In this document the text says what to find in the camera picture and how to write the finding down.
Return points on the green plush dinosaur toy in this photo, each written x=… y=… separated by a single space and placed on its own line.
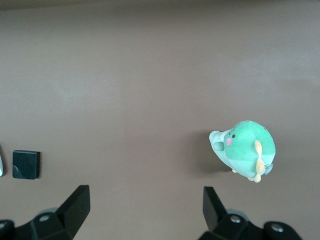
x=242 y=147

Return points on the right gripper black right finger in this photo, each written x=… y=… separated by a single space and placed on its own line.
x=215 y=212

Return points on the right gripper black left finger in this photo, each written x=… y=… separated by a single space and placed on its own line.
x=72 y=212

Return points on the white computer mouse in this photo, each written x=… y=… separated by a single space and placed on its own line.
x=1 y=162

